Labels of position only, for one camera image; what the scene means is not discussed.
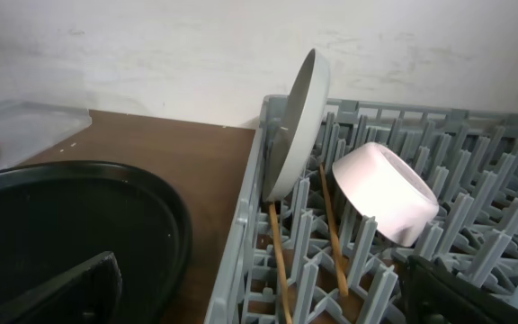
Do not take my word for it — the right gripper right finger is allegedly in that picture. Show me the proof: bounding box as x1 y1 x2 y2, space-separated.
400 256 518 324

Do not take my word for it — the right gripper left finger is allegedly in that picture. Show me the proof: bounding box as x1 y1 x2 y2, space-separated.
0 251 122 324

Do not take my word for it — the wooden chopstick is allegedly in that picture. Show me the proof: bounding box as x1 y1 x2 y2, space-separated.
269 202 292 324
319 164 349 297

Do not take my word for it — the grey plate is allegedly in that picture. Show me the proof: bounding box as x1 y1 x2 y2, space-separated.
262 49 330 202

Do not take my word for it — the grey dishwasher rack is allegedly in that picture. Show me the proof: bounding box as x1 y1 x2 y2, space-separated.
206 95 518 323

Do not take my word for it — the round black tray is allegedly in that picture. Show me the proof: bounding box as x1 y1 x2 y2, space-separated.
0 161 192 323

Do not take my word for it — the clear plastic bin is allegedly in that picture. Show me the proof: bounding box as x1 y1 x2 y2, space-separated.
0 99 92 169

